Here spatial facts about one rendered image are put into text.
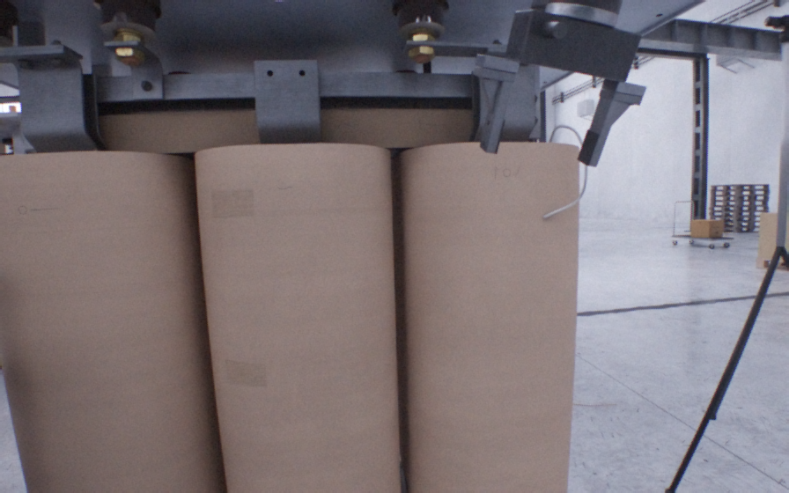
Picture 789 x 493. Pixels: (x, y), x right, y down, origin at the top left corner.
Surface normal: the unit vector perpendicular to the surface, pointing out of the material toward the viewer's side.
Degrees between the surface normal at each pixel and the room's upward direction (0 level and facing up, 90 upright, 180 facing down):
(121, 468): 90
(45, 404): 90
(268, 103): 90
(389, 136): 90
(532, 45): 113
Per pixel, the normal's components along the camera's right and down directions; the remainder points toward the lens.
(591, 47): 0.11, 0.49
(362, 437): 0.46, 0.08
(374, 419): 0.70, 0.05
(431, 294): -0.64, 0.10
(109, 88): 0.14, 0.10
